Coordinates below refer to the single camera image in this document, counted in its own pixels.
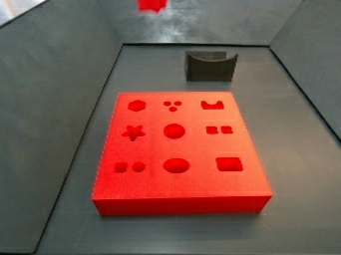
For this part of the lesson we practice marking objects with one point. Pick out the red shape-sorting board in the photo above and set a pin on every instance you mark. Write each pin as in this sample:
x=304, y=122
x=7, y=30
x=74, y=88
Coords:
x=180, y=157

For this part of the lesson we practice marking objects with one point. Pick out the red star-profile peg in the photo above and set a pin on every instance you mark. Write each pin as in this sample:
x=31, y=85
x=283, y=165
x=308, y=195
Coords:
x=152, y=5

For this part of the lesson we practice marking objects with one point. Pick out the black curved fixture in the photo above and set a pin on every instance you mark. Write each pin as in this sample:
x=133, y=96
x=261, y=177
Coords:
x=208, y=66

